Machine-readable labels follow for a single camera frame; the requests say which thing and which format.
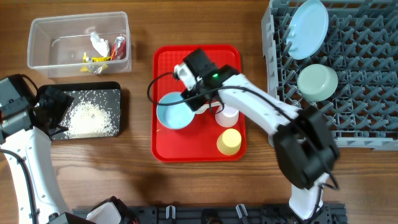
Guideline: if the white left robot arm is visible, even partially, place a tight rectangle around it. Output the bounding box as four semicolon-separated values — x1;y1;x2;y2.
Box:
1;86;73;223

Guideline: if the grey dishwasher rack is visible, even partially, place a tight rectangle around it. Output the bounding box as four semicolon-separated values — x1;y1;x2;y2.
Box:
261;1;397;151

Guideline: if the white plastic fork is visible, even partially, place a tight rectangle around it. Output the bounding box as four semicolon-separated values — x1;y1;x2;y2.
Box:
195;101;221;114

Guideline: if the mint green bowl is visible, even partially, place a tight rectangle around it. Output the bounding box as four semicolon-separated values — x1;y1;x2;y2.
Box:
297;64;338;102

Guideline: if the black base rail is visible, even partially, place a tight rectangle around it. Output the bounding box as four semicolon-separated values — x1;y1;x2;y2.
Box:
129;203;348;224

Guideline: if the black plastic bin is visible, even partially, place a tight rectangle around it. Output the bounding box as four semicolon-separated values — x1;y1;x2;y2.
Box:
34;81;123;141

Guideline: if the red snack wrapper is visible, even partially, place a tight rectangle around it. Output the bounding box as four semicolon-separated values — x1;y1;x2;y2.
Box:
111;35;126;60

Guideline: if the white rice pile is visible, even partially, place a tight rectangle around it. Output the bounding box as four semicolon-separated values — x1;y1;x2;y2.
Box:
63;90;121;139

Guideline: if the light blue bowl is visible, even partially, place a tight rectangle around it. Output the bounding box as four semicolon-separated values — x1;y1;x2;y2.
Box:
156;91;195;129

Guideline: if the red plastic tray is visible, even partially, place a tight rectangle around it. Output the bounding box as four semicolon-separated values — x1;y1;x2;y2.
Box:
151;44;247;162

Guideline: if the light blue plate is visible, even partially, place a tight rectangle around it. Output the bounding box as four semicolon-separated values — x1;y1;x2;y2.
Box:
286;0;329;60

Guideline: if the white tissue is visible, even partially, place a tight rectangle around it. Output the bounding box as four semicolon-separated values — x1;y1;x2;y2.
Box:
90;32;110;57

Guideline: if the clear plastic bin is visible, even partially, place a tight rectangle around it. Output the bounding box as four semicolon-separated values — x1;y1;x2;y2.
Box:
27;11;132;78

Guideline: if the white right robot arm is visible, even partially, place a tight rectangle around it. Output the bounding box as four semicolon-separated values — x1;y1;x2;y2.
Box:
176;70;340;221

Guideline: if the yellow plastic cup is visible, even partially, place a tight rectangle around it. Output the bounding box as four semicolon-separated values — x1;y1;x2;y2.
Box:
216;128;242;156

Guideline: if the yellow candy wrapper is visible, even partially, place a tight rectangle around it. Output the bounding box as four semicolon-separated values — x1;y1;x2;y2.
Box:
80;52;111;74

